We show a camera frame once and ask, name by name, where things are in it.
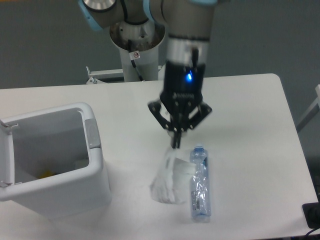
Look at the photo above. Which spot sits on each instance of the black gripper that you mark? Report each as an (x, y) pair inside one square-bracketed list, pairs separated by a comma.
[(182, 83)]

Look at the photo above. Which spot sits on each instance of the white plastic wrapper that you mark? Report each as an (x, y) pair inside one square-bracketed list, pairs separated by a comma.
[(171, 183)]

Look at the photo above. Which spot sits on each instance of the clear plastic water bottle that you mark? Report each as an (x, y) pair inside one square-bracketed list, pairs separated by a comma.
[(200, 186)]

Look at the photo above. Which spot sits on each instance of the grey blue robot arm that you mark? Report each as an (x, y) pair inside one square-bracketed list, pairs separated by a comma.
[(187, 23)]

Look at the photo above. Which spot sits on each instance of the white plastic trash can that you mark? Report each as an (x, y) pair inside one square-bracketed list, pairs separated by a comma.
[(51, 161)]

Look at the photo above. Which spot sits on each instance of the black device at edge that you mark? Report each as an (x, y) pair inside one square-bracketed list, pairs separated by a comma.
[(312, 214)]

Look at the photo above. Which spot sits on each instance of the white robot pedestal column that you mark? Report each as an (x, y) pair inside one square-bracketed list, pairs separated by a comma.
[(138, 60)]

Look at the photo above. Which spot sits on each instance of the white metal mounting frame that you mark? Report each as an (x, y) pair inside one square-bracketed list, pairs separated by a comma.
[(115, 75)]

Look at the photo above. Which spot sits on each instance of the white frame leg right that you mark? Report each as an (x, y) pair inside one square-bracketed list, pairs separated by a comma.
[(310, 112)]

